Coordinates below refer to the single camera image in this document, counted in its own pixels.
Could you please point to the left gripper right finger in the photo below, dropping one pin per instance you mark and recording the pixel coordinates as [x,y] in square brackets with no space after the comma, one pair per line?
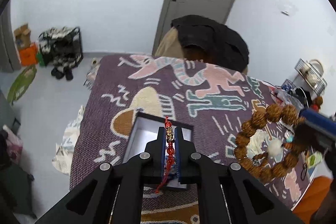
[227,193]

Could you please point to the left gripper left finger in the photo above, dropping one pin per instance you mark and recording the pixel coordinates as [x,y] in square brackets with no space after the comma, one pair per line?
[112,194]

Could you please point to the white translucent pouch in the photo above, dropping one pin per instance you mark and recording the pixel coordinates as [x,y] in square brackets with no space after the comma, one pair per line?
[259,143]

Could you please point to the white patterned tote bag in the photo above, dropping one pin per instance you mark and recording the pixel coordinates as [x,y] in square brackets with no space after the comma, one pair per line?
[65,151]

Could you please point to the purple patterned woven blanket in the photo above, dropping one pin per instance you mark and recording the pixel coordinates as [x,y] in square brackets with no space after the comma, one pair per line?
[215,101]

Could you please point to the pair of black slippers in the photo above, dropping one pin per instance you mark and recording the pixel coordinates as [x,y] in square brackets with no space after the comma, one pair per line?
[66,72]

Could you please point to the green leaf floor mat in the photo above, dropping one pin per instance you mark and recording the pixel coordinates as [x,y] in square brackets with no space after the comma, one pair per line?
[21,84]

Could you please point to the black jacket on chair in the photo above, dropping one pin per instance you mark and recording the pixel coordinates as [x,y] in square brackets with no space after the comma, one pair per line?
[212,42]

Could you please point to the black shoe rack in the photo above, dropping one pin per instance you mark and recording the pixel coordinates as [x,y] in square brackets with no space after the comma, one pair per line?
[61,47]

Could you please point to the orange box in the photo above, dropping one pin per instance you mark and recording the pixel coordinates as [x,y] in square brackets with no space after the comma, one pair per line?
[28,55]

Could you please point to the cardboard box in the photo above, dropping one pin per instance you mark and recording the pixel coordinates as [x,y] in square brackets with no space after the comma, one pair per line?
[22,37]

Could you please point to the wire wall basket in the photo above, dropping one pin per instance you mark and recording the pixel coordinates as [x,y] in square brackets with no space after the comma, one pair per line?
[312,72]

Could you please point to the white wall switch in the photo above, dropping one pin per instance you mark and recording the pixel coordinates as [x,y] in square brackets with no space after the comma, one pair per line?
[285,12]

